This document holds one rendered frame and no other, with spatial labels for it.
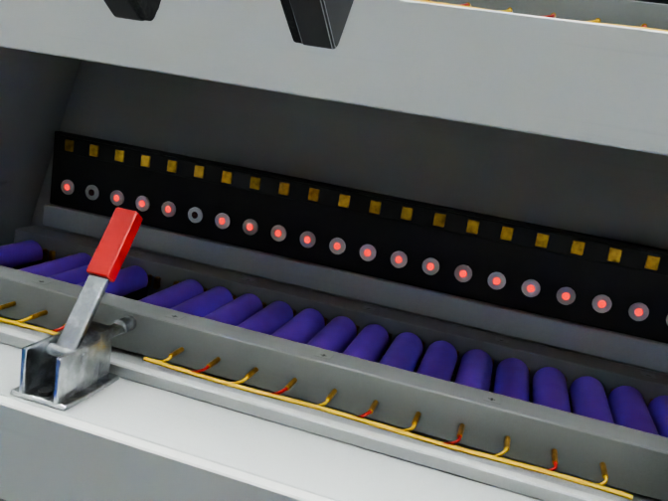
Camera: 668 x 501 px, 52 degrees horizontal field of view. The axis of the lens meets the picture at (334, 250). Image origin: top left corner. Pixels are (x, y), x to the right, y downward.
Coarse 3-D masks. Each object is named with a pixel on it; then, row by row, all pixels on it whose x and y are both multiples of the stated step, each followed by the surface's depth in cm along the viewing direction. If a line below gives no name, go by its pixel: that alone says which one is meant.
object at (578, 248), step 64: (128, 192) 48; (192, 192) 47; (256, 192) 45; (320, 192) 44; (320, 256) 45; (384, 256) 43; (448, 256) 42; (512, 256) 41; (576, 256) 40; (640, 256) 39; (576, 320) 41
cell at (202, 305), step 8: (216, 288) 43; (224, 288) 43; (200, 296) 41; (208, 296) 41; (216, 296) 42; (224, 296) 42; (232, 296) 43; (184, 304) 39; (192, 304) 39; (200, 304) 40; (208, 304) 40; (216, 304) 41; (224, 304) 42; (184, 312) 38; (192, 312) 38; (200, 312) 39; (208, 312) 40
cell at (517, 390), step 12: (504, 360) 39; (516, 360) 39; (504, 372) 37; (516, 372) 37; (528, 372) 38; (504, 384) 35; (516, 384) 35; (528, 384) 36; (516, 396) 33; (528, 396) 35
